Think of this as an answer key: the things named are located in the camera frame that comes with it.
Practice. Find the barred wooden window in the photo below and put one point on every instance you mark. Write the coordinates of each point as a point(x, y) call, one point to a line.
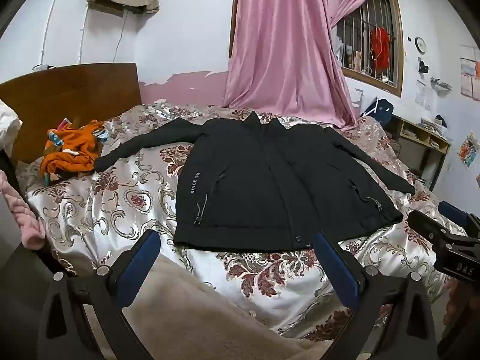
point(397, 45)

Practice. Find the floral satin bedspread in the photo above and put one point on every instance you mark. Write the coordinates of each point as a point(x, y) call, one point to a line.
point(123, 202)

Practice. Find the red hanging garment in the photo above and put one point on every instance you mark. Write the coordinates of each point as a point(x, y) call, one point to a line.
point(379, 45)

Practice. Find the black jacket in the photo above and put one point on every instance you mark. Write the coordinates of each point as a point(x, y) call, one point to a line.
point(262, 180)

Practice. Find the small wall rack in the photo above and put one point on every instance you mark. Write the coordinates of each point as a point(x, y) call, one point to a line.
point(440, 83)

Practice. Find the pink curtain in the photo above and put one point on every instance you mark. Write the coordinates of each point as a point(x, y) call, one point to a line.
point(281, 45)

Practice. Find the beige fleece blanket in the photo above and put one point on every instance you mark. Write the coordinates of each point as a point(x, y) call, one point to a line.
point(187, 307)

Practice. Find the white wall paper sheets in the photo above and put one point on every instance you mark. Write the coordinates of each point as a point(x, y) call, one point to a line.
point(423, 95)

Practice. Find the white pillow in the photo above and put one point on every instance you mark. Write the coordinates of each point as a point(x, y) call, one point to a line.
point(9, 123)

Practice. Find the white power strip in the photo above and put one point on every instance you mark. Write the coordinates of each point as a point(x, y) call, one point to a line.
point(43, 67)

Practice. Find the wall certificates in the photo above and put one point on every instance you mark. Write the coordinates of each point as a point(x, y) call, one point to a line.
point(468, 71)

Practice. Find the round wall clock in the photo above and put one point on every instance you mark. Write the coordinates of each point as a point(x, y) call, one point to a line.
point(420, 45)

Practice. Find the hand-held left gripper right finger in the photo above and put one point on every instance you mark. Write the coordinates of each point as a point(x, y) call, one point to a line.
point(337, 270)

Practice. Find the orange clothes pile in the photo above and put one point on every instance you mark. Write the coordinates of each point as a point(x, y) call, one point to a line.
point(71, 146)

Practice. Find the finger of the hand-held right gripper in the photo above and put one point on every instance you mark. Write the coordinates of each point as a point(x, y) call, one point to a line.
point(452, 212)
point(427, 228)

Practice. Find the stack of books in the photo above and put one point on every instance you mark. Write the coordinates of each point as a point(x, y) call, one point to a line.
point(431, 123)

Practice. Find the pink fluffy garment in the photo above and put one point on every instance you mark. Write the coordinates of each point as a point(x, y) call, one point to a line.
point(26, 225)

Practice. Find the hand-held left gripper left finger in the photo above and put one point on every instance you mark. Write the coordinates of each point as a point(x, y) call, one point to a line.
point(138, 267)

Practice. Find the colourful wall poster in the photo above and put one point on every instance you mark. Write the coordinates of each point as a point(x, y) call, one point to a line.
point(467, 150)

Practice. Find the dark blue backpack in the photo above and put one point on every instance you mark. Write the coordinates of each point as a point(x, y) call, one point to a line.
point(382, 110)

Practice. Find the wooden headboard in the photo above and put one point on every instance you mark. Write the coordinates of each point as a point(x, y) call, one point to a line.
point(75, 93)

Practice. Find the person's right hand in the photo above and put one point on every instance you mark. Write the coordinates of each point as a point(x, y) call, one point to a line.
point(454, 307)

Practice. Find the black wall-mounted item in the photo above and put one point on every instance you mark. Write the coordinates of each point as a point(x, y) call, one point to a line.
point(423, 66)

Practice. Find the wooden desk shelf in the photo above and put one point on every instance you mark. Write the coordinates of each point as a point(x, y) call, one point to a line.
point(423, 135)

